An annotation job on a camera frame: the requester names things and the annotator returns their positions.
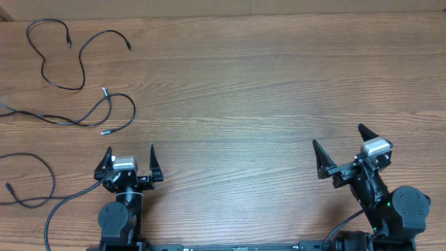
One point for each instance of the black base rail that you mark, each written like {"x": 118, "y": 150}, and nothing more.
{"x": 301, "y": 246}

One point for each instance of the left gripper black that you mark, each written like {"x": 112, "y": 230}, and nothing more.
{"x": 106, "y": 162}

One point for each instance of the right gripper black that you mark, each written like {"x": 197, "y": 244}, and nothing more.
{"x": 343, "y": 173}

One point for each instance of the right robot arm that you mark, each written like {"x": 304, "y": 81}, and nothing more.
{"x": 387, "y": 220}

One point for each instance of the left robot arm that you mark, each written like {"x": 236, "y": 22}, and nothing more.
{"x": 121, "y": 220}

